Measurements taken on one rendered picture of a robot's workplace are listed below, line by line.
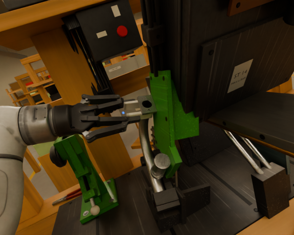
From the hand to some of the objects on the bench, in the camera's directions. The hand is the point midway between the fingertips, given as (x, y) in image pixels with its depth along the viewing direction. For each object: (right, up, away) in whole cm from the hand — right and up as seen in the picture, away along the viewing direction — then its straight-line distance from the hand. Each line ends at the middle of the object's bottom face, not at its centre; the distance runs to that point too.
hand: (138, 109), depth 46 cm
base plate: (+23, -22, +14) cm, 35 cm away
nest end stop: (+8, -28, -1) cm, 29 cm away
